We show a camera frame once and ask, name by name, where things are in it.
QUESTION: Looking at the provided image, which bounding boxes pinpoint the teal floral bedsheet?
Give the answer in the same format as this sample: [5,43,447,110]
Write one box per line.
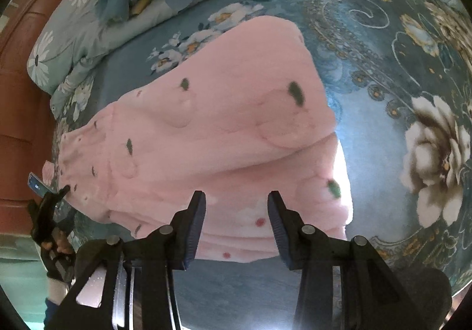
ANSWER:
[50,0,472,330]

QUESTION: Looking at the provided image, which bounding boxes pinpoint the smartphone with lit screen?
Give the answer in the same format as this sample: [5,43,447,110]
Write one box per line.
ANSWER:
[27,172,54,198]

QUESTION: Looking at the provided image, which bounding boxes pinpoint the gloved left hand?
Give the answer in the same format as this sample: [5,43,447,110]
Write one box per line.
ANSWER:
[40,227,76,287]

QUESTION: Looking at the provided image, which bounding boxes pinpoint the pink fleece garment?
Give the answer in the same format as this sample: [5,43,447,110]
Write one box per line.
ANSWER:
[57,16,353,263]

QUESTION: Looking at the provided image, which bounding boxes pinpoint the red-brown wooden headboard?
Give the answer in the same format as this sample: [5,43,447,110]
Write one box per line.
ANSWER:
[1,0,62,236]

